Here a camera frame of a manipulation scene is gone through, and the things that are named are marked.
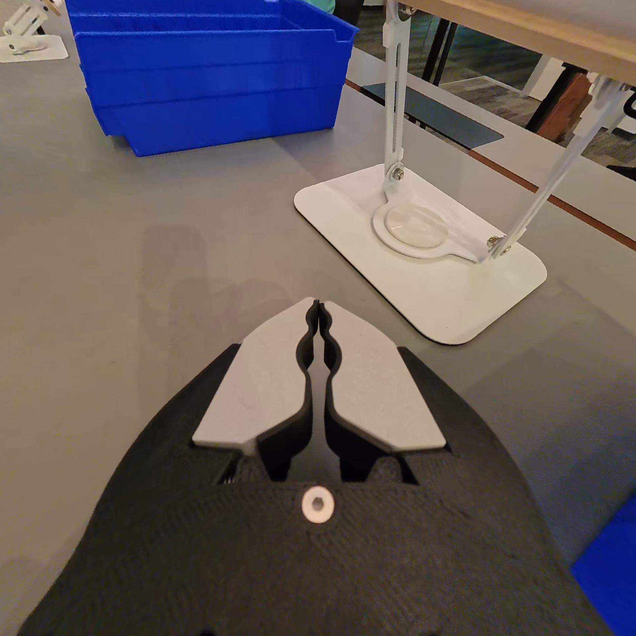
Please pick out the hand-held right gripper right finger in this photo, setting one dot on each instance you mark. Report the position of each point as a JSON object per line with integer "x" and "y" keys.
{"x": 382, "y": 392}

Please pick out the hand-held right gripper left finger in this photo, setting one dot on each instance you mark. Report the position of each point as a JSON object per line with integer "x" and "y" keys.
{"x": 253, "y": 392}

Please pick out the blue divided plastic bin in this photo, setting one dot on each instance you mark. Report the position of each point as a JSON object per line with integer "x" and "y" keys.
{"x": 611, "y": 571}

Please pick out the white stand with wooden board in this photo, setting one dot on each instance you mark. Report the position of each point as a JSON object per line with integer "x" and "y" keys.
{"x": 447, "y": 298}
{"x": 30, "y": 49}

